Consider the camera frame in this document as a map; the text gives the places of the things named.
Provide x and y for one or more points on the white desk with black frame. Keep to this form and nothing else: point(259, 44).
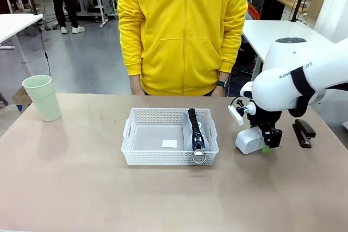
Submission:
point(272, 33)

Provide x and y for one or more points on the yellow zip hoodie torso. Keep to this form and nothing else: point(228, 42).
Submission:
point(168, 39)

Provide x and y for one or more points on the light wooden table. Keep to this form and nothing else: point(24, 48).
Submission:
point(288, 2)

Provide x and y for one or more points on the pale green plastic cup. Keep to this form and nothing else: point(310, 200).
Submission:
point(44, 99)

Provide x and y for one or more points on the white perforated plastic basket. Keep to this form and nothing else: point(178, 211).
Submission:
point(152, 158)

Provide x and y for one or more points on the white label sticker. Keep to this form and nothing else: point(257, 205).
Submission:
point(169, 143)

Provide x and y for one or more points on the black stapler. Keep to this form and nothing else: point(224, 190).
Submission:
point(303, 132)

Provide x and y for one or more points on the person's right hand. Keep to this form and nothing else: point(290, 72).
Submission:
point(136, 86)

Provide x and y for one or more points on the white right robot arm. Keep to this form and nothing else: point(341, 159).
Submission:
point(285, 88)

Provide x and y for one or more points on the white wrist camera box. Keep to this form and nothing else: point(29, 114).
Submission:
point(235, 113)

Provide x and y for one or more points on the brown cardboard box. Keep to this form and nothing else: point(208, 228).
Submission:
point(21, 97)

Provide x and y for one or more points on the white table with grey leg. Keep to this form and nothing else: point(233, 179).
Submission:
point(13, 25)

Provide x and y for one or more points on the dark green wrist watch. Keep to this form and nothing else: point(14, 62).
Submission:
point(223, 84)

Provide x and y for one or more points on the person's left hand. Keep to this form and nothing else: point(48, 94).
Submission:
point(219, 92)

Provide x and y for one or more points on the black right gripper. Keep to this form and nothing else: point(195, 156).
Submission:
point(272, 134)

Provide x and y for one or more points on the grey pouch with black zipper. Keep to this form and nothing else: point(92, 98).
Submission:
point(196, 131)

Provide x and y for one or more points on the white rounded plastic device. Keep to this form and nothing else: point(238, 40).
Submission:
point(248, 141)

